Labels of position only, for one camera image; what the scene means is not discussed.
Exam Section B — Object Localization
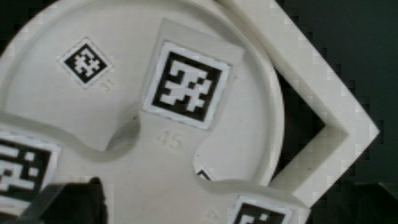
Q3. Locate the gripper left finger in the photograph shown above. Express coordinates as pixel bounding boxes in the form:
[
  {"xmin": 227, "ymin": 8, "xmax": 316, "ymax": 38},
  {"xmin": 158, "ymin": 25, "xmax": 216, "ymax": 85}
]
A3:
[{"xmin": 10, "ymin": 178, "xmax": 108, "ymax": 224}]

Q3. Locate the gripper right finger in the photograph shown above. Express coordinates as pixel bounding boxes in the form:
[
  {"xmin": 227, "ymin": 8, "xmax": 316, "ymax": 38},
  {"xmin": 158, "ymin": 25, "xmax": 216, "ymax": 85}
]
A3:
[{"xmin": 318, "ymin": 182, "xmax": 398, "ymax": 224}]

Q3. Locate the white cross-shaped table base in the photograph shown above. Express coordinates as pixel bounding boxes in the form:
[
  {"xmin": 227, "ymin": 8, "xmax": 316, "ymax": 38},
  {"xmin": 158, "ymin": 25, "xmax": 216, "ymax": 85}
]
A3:
[{"xmin": 0, "ymin": 15, "xmax": 309, "ymax": 224}]

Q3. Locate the white round table top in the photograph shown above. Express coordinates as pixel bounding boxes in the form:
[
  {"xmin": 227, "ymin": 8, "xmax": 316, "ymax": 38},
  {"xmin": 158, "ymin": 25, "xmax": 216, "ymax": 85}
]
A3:
[{"xmin": 0, "ymin": 0, "xmax": 284, "ymax": 186}]

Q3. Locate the white front fence bar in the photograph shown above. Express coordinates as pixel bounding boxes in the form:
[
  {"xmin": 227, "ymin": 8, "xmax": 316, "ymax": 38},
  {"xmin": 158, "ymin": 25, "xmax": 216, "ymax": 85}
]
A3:
[{"xmin": 270, "ymin": 116, "xmax": 380, "ymax": 207}]

